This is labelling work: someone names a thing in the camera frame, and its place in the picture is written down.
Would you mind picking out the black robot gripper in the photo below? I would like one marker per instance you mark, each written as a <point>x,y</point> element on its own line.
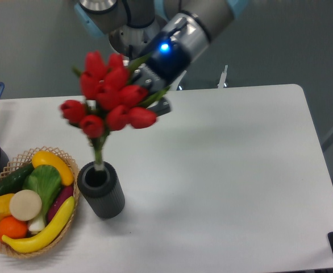
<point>166,57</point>

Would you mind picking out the red tulip bouquet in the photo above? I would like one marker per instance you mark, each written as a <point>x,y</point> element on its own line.
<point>111,101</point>

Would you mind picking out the dark grey ribbed vase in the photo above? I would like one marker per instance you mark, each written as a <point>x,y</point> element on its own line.
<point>102,190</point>

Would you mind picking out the yellow squash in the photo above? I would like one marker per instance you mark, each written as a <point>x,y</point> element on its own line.
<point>49,158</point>

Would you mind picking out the purple sweet potato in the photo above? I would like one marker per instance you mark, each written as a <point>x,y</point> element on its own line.
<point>65,193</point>

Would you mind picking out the green bok choy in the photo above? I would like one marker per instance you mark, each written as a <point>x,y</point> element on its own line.
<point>45,180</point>

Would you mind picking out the woven wicker basket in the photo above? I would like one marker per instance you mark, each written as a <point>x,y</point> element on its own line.
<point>24,159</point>

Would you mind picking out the green cucumber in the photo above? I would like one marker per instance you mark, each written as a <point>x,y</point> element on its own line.
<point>14,181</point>

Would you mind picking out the beige round disc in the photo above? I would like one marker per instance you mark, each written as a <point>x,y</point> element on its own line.
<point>25,205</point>

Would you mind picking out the orange fruit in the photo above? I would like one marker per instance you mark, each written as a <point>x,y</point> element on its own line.
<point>13,228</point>

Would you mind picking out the yellow banana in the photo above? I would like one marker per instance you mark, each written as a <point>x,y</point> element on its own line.
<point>48,234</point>

